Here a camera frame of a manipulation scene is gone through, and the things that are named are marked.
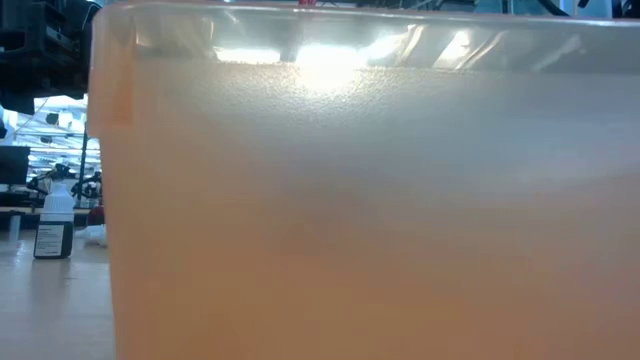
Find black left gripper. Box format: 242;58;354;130
0;0;101;116

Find orange translucent plastic bin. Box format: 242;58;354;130
87;0;640;360

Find black background monitor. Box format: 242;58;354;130
0;145;32;187

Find background black robot arms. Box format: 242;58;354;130
25;162;104;201

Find background work table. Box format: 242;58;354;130
0;205;104;242

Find black background frame stand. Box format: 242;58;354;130
78;127;104;209

